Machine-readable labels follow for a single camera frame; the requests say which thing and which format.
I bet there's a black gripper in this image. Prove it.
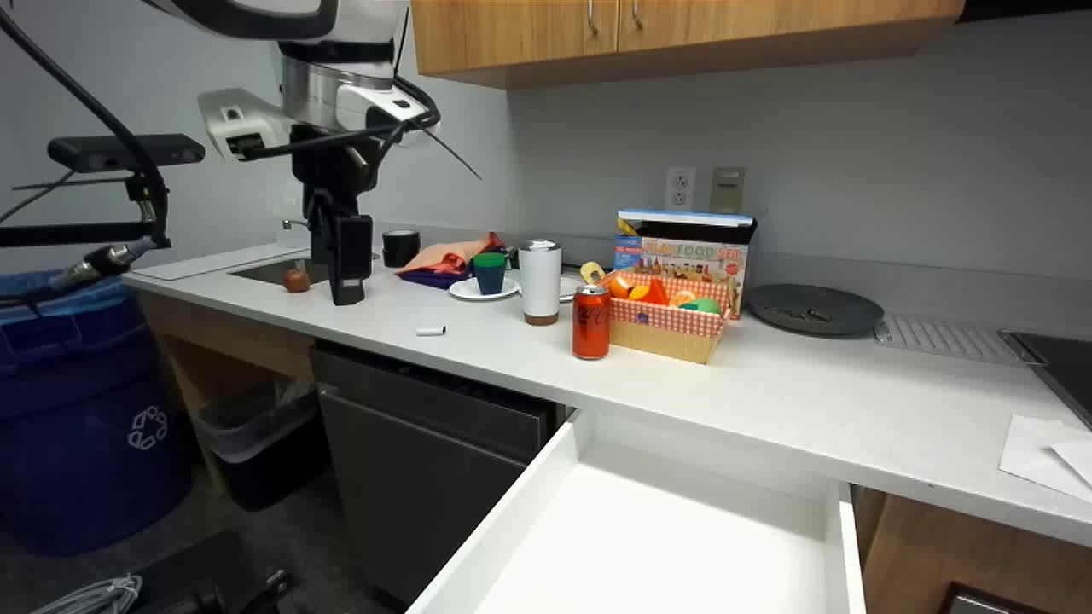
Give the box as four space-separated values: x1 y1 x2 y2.
289 135 379 305

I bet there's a white top drawer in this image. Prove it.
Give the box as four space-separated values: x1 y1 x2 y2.
406 420 867 614

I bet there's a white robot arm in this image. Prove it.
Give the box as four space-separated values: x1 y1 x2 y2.
148 0 439 305

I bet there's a wooden upper cabinet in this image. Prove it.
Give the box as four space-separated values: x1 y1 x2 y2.
414 0 967 88

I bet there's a black cylindrical container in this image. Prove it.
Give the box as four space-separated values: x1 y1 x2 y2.
381 229 419 270

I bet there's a small red apple toy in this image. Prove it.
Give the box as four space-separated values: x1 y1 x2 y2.
281 265 309 292

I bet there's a red orange cloth pile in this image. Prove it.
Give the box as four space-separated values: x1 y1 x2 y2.
397 233 505 291

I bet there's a white paper plate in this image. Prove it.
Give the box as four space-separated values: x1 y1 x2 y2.
446 275 518 302

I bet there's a blue cup with green lid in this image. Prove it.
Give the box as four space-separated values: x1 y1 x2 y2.
470 251 508 292

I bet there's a white tumbler with brown base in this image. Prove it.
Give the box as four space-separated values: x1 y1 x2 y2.
518 238 560 323

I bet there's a black trash bin with liner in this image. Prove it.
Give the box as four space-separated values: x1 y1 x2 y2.
196 381 331 510

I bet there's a black dishwasher front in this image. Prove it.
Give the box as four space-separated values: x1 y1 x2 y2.
309 341 564 608

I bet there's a red soda can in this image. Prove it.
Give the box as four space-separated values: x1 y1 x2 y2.
573 287 611 361

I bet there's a blue recycling bin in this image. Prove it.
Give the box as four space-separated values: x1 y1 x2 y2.
0 280 190 554

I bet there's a checkered toy food basket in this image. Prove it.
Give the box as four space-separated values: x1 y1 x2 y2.
607 270 740 363

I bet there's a colourful toy box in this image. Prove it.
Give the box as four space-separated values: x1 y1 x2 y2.
614 207 759 315

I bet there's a black round hot plate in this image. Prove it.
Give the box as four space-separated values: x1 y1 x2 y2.
745 284 883 336

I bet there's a black induction cooktop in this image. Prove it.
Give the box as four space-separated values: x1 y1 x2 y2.
1004 329 1092 429

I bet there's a white paper sheet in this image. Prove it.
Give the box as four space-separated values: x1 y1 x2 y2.
999 415 1092 502

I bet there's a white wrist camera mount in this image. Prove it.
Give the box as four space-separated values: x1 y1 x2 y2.
197 88 295 161

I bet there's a black camera on stand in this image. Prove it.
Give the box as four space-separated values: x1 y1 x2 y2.
48 134 206 174

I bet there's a white wall outlet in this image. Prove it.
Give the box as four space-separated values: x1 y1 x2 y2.
665 167 695 210

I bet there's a grey wall switch plate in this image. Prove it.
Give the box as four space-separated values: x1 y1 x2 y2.
711 167 745 210

